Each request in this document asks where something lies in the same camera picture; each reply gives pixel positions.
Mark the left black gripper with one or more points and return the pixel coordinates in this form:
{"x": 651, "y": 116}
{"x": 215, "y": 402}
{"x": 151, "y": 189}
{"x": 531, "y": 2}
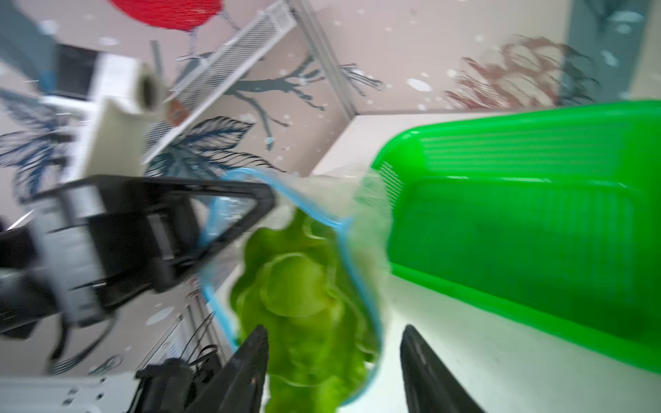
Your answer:
{"x": 104, "y": 240}

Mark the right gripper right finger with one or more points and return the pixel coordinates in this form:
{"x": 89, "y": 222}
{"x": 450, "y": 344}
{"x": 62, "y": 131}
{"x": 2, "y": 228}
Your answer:
{"x": 429, "y": 385}

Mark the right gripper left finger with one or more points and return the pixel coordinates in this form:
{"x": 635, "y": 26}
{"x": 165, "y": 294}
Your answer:
{"x": 236, "y": 386}

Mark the chinese cabbage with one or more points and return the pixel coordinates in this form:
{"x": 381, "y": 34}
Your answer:
{"x": 321, "y": 336}

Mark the clear zipper bag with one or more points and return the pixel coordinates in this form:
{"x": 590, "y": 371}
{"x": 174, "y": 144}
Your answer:
{"x": 354, "y": 204}

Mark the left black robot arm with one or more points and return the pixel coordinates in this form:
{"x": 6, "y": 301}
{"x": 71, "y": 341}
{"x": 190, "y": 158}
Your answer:
{"x": 26, "y": 297}

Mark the orange spice jar black lid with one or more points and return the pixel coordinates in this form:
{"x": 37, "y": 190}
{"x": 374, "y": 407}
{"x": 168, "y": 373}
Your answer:
{"x": 176, "y": 112}

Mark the green plastic basket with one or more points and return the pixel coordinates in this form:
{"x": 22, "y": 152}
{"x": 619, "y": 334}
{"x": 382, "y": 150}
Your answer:
{"x": 549, "y": 218}

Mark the clear acrylic wall shelf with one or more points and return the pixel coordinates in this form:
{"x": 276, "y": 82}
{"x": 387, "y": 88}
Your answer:
{"x": 207, "y": 82}

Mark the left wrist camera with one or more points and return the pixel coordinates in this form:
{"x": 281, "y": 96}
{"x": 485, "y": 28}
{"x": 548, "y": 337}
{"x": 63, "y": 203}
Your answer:
{"x": 114, "y": 98}

